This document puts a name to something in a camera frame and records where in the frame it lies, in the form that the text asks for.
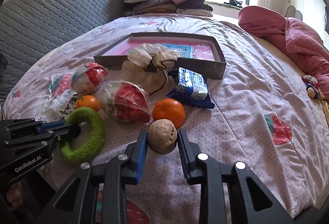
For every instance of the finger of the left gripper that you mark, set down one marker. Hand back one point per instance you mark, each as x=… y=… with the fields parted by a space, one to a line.
x=65 y=133
x=50 y=125

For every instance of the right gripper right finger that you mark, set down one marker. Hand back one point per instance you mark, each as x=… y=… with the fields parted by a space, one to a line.
x=198 y=167

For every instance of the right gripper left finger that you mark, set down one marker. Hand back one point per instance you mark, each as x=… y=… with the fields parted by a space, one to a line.
x=127 y=167

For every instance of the brown walnut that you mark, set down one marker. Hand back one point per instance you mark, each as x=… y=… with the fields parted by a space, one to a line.
x=162 y=136

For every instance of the small orange tangerine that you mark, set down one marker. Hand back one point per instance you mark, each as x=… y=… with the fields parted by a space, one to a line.
x=88 y=101

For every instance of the red blue ball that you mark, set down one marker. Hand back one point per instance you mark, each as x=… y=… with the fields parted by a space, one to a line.
x=88 y=78

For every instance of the red white ball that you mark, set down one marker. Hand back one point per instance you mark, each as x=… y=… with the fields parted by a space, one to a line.
x=124 y=100

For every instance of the large orange tangerine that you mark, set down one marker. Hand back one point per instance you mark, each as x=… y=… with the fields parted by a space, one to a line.
x=169 y=109

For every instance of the blue snack packet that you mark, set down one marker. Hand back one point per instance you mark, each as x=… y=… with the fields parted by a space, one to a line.
x=190 y=88

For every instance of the white drawstring cloth bag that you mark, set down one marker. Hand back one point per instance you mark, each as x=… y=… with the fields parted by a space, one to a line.
x=148 y=65

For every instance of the pink strawberry bedsheet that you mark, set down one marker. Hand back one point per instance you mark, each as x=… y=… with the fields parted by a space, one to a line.
x=262 y=116

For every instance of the grey quilted headboard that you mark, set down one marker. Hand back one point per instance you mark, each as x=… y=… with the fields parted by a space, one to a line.
x=32 y=28

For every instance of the grey pink cardboard tray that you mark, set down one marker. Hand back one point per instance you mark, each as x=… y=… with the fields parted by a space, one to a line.
x=199 y=53

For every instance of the small doll toy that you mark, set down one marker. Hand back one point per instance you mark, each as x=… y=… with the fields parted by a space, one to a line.
x=311 y=86

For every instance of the yellow snack packet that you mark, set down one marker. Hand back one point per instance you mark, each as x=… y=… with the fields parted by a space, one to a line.
x=325 y=107

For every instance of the red quilted blanket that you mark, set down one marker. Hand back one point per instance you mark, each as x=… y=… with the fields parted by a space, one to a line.
x=301 y=43

